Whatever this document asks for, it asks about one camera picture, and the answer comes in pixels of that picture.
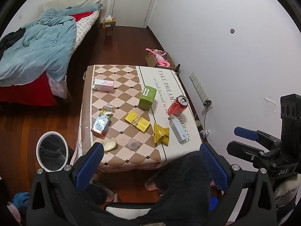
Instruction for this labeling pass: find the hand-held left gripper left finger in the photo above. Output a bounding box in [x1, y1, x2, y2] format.
[26, 142, 105, 226]

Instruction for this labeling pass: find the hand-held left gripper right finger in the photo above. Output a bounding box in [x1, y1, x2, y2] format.
[199, 142, 277, 226]

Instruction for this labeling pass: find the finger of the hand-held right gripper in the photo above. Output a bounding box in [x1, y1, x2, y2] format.
[234, 127, 283, 146]
[226, 140, 283, 169]

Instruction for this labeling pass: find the crushed blue white carton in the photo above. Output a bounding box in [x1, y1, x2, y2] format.
[91, 104, 114, 136]

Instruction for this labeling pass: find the white blue tall box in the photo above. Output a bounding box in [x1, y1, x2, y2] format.
[169, 114, 190, 144]

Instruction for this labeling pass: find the white round trash bin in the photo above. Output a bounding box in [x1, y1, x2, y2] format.
[36, 131, 69, 172]

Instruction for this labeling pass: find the yellow wrapper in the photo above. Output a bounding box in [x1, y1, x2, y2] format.
[153, 122, 170, 145]

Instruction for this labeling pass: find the yellow packet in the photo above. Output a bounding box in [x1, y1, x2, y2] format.
[124, 111, 151, 133]

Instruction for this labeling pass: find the green cardboard box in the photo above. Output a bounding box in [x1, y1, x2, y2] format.
[138, 85, 157, 111]

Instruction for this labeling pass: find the person's left leg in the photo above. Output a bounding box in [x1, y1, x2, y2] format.
[79, 184, 109, 209]

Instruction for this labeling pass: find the bread piece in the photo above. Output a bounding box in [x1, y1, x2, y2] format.
[102, 138, 117, 151]

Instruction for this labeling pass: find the grey fuzzy slipper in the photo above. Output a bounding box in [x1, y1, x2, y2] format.
[144, 176, 163, 192]
[90, 173, 116, 203]

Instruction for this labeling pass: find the grey bin liner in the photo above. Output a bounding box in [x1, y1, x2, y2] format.
[39, 136, 67, 171]

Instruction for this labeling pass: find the red soda can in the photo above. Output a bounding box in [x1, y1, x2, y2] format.
[167, 95, 189, 117]

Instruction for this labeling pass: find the blue jacket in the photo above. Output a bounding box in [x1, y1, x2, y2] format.
[13, 192, 30, 209]

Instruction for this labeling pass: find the checkered printed tablecloth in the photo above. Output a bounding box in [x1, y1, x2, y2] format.
[71, 65, 203, 171]

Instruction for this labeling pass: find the pink white box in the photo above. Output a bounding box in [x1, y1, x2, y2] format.
[92, 79, 116, 93]

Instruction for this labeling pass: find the pink fuzzy cloth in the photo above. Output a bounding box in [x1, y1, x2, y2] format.
[7, 202, 21, 224]

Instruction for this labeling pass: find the red bed sheet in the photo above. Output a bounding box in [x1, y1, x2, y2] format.
[0, 11, 93, 106]

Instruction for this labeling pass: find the wooden bed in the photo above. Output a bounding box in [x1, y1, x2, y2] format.
[0, 0, 109, 106]

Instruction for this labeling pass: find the pink plush toy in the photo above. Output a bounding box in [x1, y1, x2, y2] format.
[146, 48, 170, 68]

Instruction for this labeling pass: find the open cardboard box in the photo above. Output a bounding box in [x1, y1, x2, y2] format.
[145, 51, 177, 72]

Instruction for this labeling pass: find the light blue duvet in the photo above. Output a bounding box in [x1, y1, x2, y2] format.
[0, 8, 101, 85]

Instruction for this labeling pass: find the white checkered mattress cover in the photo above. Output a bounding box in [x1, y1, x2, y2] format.
[75, 11, 99, 49]

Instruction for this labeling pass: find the yellow tissue box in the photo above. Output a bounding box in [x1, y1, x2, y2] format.
[103, 15, 116, 27]

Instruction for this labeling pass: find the black clothing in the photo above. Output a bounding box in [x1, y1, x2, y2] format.
[0, 27, 26, 57]

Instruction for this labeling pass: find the white door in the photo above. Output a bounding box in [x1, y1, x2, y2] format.
[112, 0, 163, 27]

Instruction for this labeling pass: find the black charger cable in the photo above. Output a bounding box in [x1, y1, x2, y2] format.
[201, 106, 209, 132]

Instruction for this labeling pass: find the white wall power strip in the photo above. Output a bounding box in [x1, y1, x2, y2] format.
[189, 72, 213, 110]

